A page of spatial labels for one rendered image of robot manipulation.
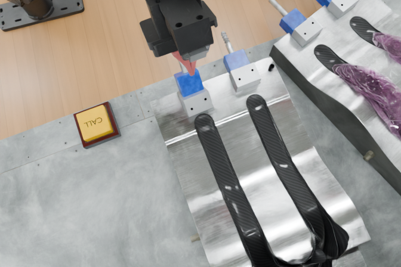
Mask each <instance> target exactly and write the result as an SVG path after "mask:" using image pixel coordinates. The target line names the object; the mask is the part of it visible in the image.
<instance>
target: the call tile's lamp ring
mask: <svg viewBox="0 0 401 267"><path fill-rule="evenodd" d="M100 105H104V106H106V108H107V111H108V114H109V116H110V119H111V122H112V125H113V128H114V131H115V132H114V133H111V134H109V135H106V136H103V137H101V138H98V139H95V140H93V141H90V142H88V143H85V141H84V139H83V136H82V132H81V129H80V127H79V123H78V120H77V117H76V115H77V114H79V113H81V112H84V111H87V110H90V109H92V108H95V107H98V106H100ZM73 116H74V118H75V122H76V125H77V128H78V132H79V135H80V137H81V141H82V145H83V147H87V146H89V145H91V144H95V143H96V142H100V141H102V140H104V139H108V138H110V137H113V136H115V135H118V134H119V132H118V129H117V127H116V124H115V121H114V118H113V115H112V112H111V109H110V106H109V103H108V101H107V102H105V103H102V104H99V105H96V106H94V107H91V108H88V109H86V110H83V111H80V112H78V113H75V114H73Z"/></svg>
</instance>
